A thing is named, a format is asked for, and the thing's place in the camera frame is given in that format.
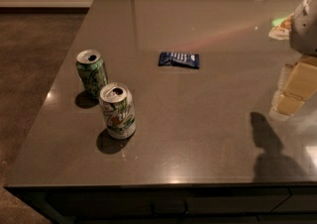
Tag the white soda can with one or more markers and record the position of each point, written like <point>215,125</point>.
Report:
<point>117,106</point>

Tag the blue rxbar wrapper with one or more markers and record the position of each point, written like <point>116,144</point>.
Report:
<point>179,59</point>

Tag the green soda can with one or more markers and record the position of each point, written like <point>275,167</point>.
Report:
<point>92,72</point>

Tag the dark cabinet drawer front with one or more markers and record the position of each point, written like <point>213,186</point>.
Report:
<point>152,205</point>

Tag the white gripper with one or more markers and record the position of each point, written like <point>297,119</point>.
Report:
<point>305,28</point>

